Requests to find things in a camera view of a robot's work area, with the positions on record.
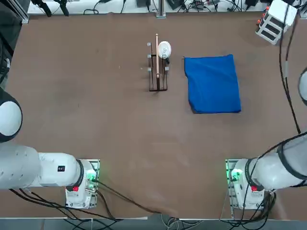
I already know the blue towel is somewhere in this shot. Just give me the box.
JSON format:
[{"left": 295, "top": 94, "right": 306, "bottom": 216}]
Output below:
[{"left": 183, "top": 54, "right": 242, "bottom": 115}]

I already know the white smiley face cup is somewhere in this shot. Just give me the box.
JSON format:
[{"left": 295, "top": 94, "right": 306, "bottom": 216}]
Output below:
[{"left": 157, "top": 41, "right": 172, "bottom": 59}]

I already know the black stand leg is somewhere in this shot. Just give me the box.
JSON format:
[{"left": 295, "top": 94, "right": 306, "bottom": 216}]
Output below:
[
  {"left": 56, "top": 0, "right": 70, "bottom": 16},
  {"left": 31, "top": 0, "right": 52, "bottom": 17}
]

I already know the white stacked drawer box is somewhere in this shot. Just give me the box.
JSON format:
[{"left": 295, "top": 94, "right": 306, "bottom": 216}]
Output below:
[{"left": 255, "top": 0, "right": 298, "bottom": 46}]

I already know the black wire wooden cup rack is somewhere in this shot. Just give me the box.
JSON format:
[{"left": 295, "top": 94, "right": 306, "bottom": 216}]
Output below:
[{"left": 146, "top": 33, "right": 170, "bottom": 92}]

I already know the dark base cable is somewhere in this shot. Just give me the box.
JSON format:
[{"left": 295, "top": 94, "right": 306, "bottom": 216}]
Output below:
[{"left": 95, "top": 180, "right": 179, "bottom": 216}]

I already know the aluminium profile post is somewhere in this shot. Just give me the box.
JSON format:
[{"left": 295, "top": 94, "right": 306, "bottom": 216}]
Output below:
[
  {"left": 155, "top": 0, "right": 166, "bottom": 18},
  {"left": 7, "top": 0, "right": 30, "bottom": 24}
]

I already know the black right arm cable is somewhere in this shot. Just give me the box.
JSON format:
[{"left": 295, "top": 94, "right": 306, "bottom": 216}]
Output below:
[{"left": 279, "top": 3, "right": 302, "bottom": 134}]

